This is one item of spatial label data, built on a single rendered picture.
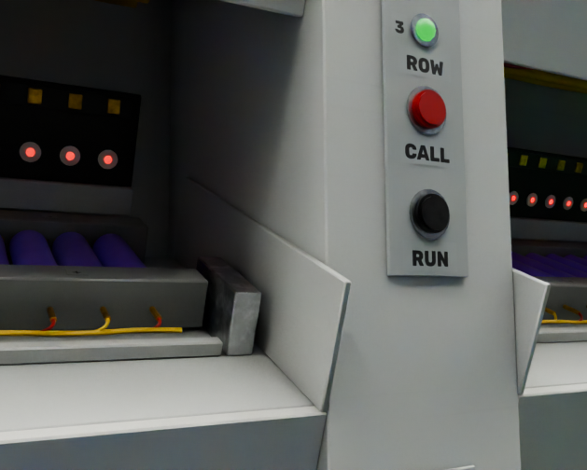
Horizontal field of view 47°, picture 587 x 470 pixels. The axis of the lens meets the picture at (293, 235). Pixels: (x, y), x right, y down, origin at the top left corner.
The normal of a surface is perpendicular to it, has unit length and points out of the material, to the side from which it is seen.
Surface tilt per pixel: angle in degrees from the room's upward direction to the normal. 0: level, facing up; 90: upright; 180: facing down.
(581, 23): 111
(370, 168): 90
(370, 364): 90
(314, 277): 90
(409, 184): 90
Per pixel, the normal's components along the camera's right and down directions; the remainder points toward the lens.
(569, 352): 0.16, -0.96
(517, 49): 0.43, 0.26
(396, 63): 0.46, -0.10
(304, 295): -0.89, -0.04
